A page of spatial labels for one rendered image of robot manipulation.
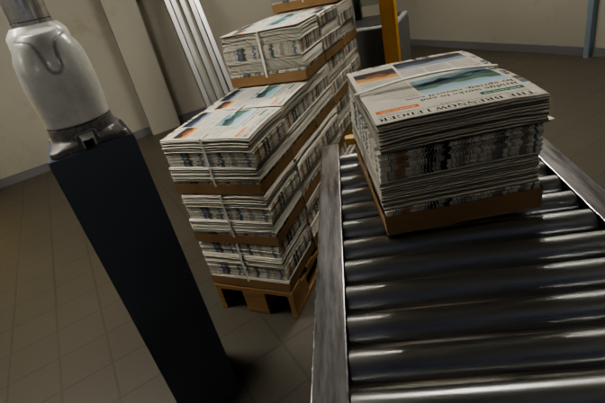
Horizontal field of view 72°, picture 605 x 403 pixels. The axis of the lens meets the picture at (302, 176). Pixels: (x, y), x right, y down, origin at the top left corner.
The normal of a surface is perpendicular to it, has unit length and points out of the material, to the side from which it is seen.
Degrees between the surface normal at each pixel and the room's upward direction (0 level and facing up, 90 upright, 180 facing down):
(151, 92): 90
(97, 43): 90
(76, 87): 88
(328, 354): 0
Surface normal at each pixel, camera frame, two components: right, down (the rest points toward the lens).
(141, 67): 0.51, 0.30
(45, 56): 0.38, 0.00
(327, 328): -0.20, -0.87
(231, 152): -0.36, 0.50
